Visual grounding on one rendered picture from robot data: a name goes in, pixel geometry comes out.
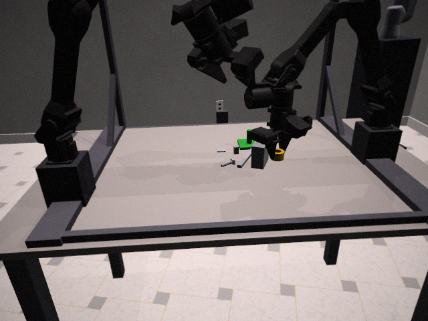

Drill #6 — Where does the yellow round nut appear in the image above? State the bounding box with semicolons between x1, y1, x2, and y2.
271;148;285;161

